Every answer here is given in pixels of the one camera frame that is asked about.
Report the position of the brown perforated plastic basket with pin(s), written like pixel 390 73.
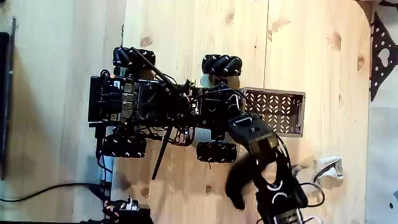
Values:
pixel 299 105

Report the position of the white printed cloth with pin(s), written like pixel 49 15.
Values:
pixel 382 140

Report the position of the black perforated star panel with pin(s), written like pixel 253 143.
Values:
pixel 375 53

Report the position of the black mobile robot chassis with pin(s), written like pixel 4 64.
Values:
pixel 155 105

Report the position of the white sock with dark stripe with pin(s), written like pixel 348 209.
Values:
pixel 329 161

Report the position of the black flat panel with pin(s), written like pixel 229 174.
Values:
pixel 3 109

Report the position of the circuit board with silver ports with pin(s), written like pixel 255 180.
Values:
pixel 127 99

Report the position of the black antenna rod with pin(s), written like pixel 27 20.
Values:
pixel 154 69
pixel 162 155

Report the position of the black mecanum wheel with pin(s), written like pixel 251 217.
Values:
pixel 222 65
pixel 216 152
pixel 146 57
pixel 124 146

